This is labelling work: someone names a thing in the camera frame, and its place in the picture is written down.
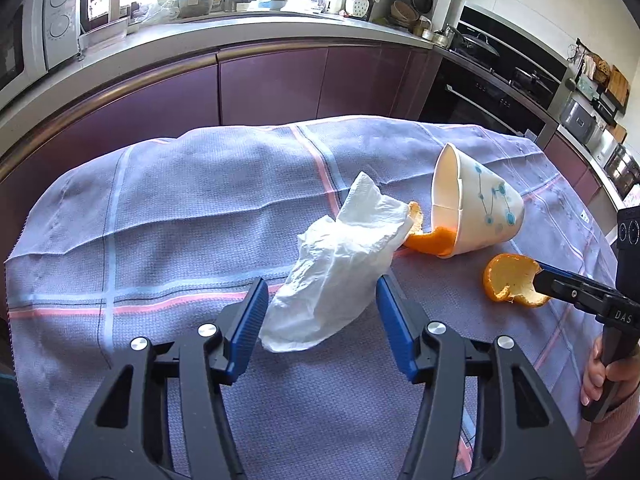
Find white tissue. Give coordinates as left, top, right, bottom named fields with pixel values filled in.
left=259, top=172, right=412, bottom=353

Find orange peel piece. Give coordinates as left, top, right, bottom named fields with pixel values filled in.
left=482, top=254, right=549, bottom=308

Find white blue-dotted paper cup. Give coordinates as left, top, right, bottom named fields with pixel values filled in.
left=431, top=143, right=525, bottom=258

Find pink sleeve right forearm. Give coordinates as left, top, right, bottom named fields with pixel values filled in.
left=576, top=389, right=639, bottom=479

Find white kitchen countertop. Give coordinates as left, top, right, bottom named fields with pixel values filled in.
left=1, top=12, right=432, bottom=154

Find person's right hand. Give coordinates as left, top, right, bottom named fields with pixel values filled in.
left=579, top=336, right=640, bottom=406

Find purple checked tablecloth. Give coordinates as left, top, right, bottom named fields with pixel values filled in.
left=1, top=116, right=616, bottom=479

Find black built-in oven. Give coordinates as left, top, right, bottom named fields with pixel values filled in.
left=420, top=56, right=558, bottom=146

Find maroon base cabinets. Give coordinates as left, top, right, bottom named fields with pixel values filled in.
left=1, top=44, right=442, bottom=257

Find black gas stove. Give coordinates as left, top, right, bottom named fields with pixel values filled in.
left=449, top=4, right=570, bottom=115

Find white dotted utensil holder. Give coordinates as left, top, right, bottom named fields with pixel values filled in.
left=345, top=0, right=369, bottom=18

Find white microwave oven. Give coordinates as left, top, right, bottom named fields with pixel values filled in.
left=1, top=0, right=80, bottom=106

